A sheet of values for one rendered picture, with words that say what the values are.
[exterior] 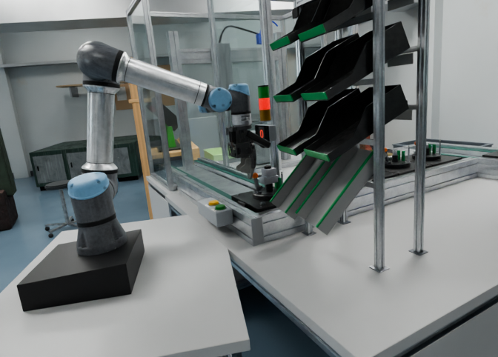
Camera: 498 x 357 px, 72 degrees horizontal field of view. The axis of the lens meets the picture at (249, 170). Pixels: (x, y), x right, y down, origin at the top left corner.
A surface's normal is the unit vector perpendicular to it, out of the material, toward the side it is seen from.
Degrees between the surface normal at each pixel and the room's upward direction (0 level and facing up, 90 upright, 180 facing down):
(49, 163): 90
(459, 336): 90
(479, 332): 90
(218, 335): 0
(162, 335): 0
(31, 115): 90
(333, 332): 0
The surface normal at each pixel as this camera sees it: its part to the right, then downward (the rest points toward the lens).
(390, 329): -0.08, -0.97
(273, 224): 0.47, 0.15
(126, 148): 0.16, 0.20
